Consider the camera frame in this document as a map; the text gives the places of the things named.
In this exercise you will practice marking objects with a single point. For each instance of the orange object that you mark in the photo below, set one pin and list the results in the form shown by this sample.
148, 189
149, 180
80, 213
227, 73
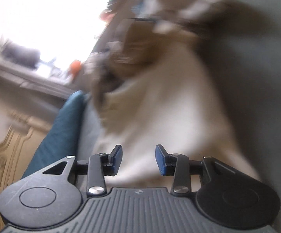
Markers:
75, 66

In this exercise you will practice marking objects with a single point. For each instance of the dark plaid shirt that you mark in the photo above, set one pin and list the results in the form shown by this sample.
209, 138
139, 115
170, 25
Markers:
179, 12

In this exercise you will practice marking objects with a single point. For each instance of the teal pillow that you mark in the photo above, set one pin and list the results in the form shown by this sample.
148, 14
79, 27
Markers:
60, 131

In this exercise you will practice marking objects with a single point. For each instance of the beige linen shirt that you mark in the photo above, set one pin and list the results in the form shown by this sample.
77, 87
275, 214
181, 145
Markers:
140, 48

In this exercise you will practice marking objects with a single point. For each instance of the cream fleece sweater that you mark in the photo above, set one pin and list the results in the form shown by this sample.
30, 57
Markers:
167, 102

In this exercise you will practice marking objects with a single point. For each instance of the grey bed blanket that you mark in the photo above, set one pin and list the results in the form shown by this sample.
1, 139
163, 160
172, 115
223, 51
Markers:
252, 77

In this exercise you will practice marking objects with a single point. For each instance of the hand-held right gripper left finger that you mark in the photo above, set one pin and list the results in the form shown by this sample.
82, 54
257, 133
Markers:
118, 159

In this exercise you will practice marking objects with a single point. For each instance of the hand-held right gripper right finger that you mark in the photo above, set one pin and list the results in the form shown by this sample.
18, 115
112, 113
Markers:
160, 160

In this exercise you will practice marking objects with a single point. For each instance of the cream carved headboard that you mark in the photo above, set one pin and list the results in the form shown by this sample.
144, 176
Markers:
6, 155

